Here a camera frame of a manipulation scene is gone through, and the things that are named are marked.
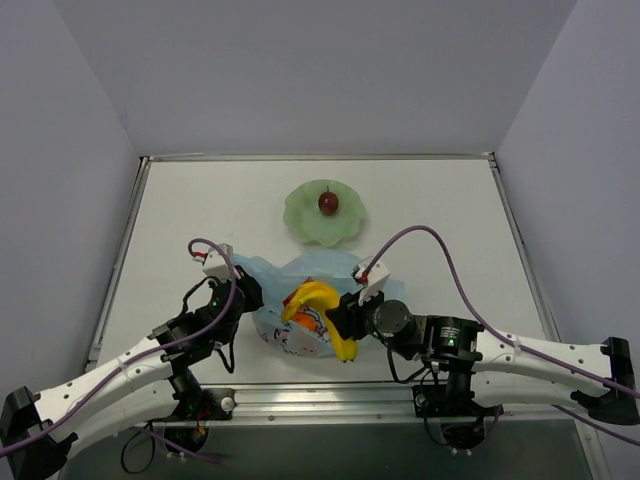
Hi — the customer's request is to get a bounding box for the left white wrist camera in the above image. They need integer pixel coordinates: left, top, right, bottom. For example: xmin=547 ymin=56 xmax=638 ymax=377
xmin=192 ymin=247 xmax=232 ymax=281

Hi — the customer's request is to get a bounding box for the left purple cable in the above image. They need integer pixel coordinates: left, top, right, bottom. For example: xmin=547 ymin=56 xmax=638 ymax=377
xmin=0 ymin=237 xmax=239 ymax=459

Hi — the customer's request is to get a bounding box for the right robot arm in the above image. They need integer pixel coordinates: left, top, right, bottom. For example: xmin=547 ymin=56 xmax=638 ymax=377
xmin=324 ymin=293 xmax=639 ymax=426

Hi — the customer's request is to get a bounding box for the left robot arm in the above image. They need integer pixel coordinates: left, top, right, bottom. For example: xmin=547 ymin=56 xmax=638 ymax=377
xmin=1 ymin=269 xmax=263 ymax=479

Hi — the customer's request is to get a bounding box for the aluminium table frame rail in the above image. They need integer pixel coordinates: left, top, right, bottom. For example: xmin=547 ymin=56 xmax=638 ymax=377
xmin=84 ymin=152 xmax=599 ymax=426

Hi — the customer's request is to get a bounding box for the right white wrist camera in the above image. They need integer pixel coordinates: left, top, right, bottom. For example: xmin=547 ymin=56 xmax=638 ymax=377
xmin=352 ymin=257 xmax=390 ymax=306

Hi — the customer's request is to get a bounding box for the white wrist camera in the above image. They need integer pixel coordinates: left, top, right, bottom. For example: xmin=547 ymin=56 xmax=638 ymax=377
xmin=352 ymin=257 xmax=390 ymax=306
xmin=192 ymin=247 xmax=232 ymax=281

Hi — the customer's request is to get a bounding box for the light blue plastic bag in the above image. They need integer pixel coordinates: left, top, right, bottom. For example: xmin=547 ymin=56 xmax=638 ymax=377
xmin=232 ymin=249 xmax=409 ymax=359

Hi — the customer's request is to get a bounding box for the purple cable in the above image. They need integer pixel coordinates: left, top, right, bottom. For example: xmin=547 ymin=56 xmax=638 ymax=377
xmin=363 ymin=224 xmax=640 ymax=446
xmin=0 ymin=237 xmax=239 ymax=459

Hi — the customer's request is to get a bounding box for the green glass bowl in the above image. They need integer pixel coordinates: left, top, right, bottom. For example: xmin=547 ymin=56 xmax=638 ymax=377
xmin=283 ymin=179 xmax=367 ymax=248

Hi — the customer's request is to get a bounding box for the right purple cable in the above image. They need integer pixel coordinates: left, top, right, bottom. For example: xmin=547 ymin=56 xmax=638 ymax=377
xmin=363 ymin=224 xmax=640 ymax=446

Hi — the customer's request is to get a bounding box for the yellow fake banana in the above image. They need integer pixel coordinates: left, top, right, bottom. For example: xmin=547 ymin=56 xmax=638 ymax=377
xmin=281 ymin=281 xmax=358 ymax=363

